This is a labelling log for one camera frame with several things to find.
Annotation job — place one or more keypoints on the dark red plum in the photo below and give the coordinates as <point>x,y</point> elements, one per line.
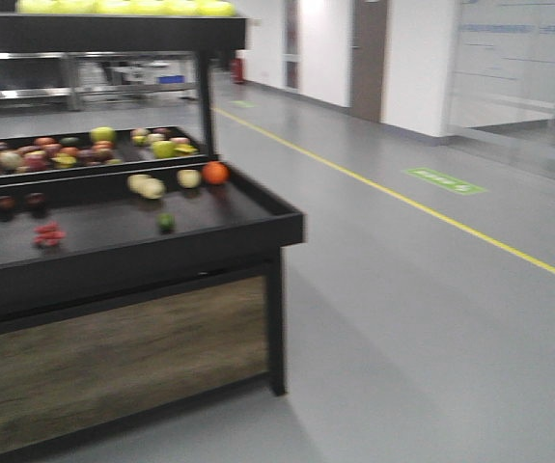
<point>35,201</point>
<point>7,205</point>

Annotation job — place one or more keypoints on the green avocado front tray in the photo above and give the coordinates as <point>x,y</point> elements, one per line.
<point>166,222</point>

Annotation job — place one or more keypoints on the pale pear right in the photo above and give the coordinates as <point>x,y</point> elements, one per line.
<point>189,178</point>

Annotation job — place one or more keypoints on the red cherry tomato bunch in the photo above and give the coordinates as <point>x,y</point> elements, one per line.
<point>48,235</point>

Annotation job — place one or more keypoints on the dark red plum right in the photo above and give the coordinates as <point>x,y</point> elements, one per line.
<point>35,201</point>

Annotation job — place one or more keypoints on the pale pear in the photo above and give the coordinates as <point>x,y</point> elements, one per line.
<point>152,188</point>
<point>134,182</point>
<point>189,178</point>

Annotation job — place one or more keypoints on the pale pear middle lower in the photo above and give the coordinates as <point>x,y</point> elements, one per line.
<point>152,188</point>

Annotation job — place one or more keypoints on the dark red plum left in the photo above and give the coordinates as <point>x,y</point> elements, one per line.
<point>7,205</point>

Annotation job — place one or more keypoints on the pale pear middle upper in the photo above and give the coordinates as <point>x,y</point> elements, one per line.
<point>134,182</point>

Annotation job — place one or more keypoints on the black fruit display stand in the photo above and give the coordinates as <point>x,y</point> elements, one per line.
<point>119,318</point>

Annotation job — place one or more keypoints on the large green apple right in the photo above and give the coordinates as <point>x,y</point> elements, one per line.
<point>163,149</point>

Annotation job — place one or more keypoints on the orange fruit front tray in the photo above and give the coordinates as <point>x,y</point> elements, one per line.
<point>215,173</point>

